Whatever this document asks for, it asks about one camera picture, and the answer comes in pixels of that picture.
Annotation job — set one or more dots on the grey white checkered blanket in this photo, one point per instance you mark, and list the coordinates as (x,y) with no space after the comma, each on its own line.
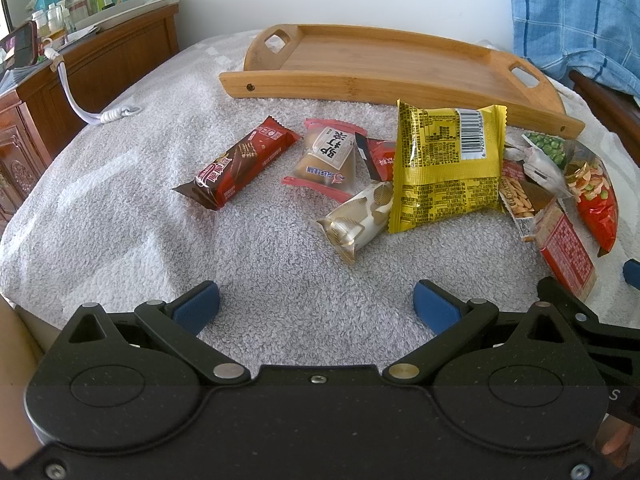
(105,223)

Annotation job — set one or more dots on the white gold snack packet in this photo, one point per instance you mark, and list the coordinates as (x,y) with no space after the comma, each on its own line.
(352,225)

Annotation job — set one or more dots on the wooden serving tray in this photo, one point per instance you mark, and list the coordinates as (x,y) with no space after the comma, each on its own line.
(383,66)

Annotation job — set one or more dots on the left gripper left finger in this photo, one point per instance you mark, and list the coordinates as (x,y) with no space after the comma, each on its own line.
(174,326)

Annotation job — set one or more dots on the red mixed nuts packet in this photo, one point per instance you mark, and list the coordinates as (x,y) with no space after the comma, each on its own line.
(567,168)

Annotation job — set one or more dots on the blue plaid shirt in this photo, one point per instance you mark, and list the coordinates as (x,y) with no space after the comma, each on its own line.
(596,38)

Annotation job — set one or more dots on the long red snack bar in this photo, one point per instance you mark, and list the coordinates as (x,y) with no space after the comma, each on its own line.
(378,155)

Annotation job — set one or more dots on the white storage tray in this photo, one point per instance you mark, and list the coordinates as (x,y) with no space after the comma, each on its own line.
(122,12)

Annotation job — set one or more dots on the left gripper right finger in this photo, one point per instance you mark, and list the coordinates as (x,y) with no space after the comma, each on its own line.
(457,326)

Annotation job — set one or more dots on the wooden sideboard cabinet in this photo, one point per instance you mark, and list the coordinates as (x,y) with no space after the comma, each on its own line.
(36,119)

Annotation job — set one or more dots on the dark wooden chair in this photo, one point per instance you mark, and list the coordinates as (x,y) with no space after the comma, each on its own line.
(618,111)

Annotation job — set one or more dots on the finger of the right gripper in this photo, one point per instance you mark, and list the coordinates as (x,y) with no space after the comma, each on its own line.
(631,273)

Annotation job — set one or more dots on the yellow snack packet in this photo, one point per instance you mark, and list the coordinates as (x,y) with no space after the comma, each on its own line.
(448,162)

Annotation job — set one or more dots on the person's right hand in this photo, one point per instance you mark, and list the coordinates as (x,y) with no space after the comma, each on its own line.
(614,439)

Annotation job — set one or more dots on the red label peanut cake pack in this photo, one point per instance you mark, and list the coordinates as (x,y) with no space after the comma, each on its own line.
(540,219)

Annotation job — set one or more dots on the clear red-edged candy pack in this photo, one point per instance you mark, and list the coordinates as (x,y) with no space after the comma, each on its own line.
(328,164)

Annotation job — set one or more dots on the brown red chocolate bar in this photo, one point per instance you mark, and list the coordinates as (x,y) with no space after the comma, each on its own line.
(232,171)

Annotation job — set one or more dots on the smartphone on cabinet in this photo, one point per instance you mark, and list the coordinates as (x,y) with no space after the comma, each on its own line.
(19,48)

